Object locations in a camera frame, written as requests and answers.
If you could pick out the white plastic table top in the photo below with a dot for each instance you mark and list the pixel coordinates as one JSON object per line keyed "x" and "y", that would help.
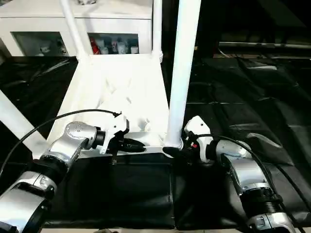
{"x": 116, "y": 80}

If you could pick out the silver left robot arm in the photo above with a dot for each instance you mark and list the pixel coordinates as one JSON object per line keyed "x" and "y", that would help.
{"x": 70, "y": 140}

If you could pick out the black plastic mat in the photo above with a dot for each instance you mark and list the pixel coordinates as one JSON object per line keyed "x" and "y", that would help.
{"x": 121, "y": 194}

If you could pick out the dark rounded robot body part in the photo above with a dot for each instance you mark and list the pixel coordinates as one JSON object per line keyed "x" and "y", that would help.
{"x": 107, "y": 230}

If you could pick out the red bottle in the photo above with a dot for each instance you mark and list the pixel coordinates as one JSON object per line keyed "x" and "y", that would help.
{"x": 94, "y": 47}

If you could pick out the dark patterned jar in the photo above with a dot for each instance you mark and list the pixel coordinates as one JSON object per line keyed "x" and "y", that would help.
{"x": 87, "y": 2}

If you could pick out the white cabinet with glass doors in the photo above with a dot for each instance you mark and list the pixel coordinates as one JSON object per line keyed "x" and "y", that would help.
{"x": 29, "y": 24}

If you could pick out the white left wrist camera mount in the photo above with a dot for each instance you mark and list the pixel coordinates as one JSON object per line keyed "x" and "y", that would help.
{"x": 116, "y": 123}

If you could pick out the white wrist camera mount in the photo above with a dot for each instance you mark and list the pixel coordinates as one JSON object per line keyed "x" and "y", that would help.
{"x": 198, "y": 125}
{"x": 116, "y": 123}

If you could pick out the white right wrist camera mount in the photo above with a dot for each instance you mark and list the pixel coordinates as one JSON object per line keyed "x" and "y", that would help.
{"x": 198, "y": 125}

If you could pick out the dark metal rail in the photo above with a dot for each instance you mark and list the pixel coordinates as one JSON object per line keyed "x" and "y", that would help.
{"x": 264, "y": 44}

